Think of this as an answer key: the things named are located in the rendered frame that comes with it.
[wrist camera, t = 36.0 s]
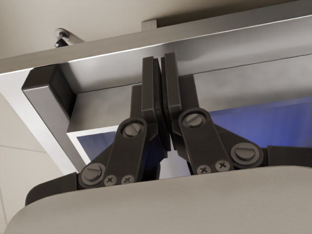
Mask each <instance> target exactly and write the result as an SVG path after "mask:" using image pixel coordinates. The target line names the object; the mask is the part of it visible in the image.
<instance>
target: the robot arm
mask: <svg viewBox="0 0 312 234"><path fill-rule="evenodd" d="M161 69H162V71H161ZM161 69H160V65H159V61H158V58H154V57H153V56H151V57H145V58H143V68H142V83H141V84H134V85H132V91H131V104H130V118H128V119H125V120H124V121H122V122H121V123H120V124H119V126H118V128H117V131H116V135H115V138H114V141H113V143H112V144H110V145H109V146H108V147H107V148H106V149H105V150H103V151H102V152H101V153H100V154H99V155H98V156H96V157H95V158H94V159H93V160H92V161H91V162H89V163H88V164H87V165H86V166H85V167H84V168H83V169H82V170H81V172H80V173H77V172H73V173H70V174H67V175H64V176H61V177H58V178H55V179H53V180H50V181H47V182H44V183H41V184H38V185H36V186H34V187H33V188H32V189H31V190H30V191H29V192H28V194H27V196H26V200H25V207H24V208H22V209H21V210H20V211H18V212H17V213H16V214H15V215H14V216H13V218H12V219H11V220H10V222H9V223H8V225H7V227H6V229H5V230H4V232H3V234H312V147H293V146H272V145H268V146H267V148H260V147H259V146H258V145H257V144H255V143H253V142H251V141H249V140H247V139H245V138H243V137H241V136H239V135H237V134H235V133H233V132H231V131H229V130H227V129H225V128H223V127H220V126H218V125H216V124H215V123H213V120H212V118H211V116H210V114H209V113H208V112H207V111H206V110H205V109H202V108H200V107H199V102H198V96H197V92H196V86H195V80H194V75H193V74H192V75H187V76H181V77H180V76H179V72H178V67H177V62H176V55H175V52H171V53H166V54H164V57H161ZM170 138H171V140H172V144H173V147H174V150H177V153H178V156H180V157H181V158H183V159H184V160H186V161H187V166H188V169H189V172H190V175H189V176H181V177H174V178H167V179H159V177H160V170H161V165H160V162H161V161H162V160H163V159H164V158H168V151H171V142H170Z"/></svg>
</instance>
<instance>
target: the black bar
mask: <svg viewBox="0 0 312 234"><path fill-rule="evenodd" d="M21 91H22V92H23V93H24V95H25V97H26V98H27V99H28V101H29V102H30V104H31V105H32V107H33V108H34V109H35V111H36V112H37V114H38V115H39V117H40V118H41V119H42V121H43V122H44V124H45V125H46V127H47V128H48V130H49V131H50V132H51V134H52V135H53V137H54V138H55V140H56V141H57V142H58V144H59V145H60V147H61V148H62V150H63V151H64V152H65V154H66V155H67V157H68V158H69V160H70V161H71V163H72V164H73V166H74V167H75V168H76V170H77V171H78V172H79V173H80V172H81V170H82V169H83V168H84V167H85V166H86V163H85V162H84V160H83V159H82V157H81V155H80V154H79V152H78V151H77V149H76V147H75V146H74V144H73V143H72V141H71V140H70V138H69V137H68V135H67V130H68V126H69V122H70V119H71V116H72V111H73V108H74V105H75V101H76V99H75V97H74V95H73V93H72V91H71V89H70V87H69V85H68V84H67V82H66V80H65V78H64V76H63V74H62V72H61V71H60V69H59V67H58V66H57V65H51V66H46V67H41V68H36V69H31V70H30V71H29V73H28V75H27V77H26V79H25V81H24V83H23V85H22V87H21Z"/></svg>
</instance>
